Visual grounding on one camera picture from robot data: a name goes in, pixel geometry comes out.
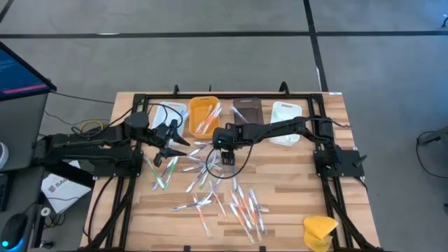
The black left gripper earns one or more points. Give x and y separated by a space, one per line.
162 136

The green toothbrush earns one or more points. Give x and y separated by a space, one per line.
172 169
154 171
206 175
277 115

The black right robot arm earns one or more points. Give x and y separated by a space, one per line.
280 127

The white plastic bin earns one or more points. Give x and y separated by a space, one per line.
290 111
164 120

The black arched clamp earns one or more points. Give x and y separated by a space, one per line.
284 87
176 90

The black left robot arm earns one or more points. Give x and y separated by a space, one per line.
87 143

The white round object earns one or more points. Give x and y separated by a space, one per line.
3 155

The black stand foot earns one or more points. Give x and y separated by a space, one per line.
437 136

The white printed booklet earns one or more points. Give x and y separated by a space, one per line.
63 190

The dark keyboard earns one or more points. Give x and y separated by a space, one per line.
3 192

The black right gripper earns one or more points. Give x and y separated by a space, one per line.
231 136

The computer monitor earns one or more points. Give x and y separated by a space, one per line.
17 77

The black computer mouse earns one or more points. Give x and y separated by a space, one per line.
12 231

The white tape roll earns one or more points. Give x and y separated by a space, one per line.
42 211

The orange plastic bin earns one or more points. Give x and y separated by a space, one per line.
196 122

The grey translucent plastic bin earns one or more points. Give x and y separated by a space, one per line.
253 110

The grey desk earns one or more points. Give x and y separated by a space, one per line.
21 133

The yellow cloth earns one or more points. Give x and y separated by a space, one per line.
320 227

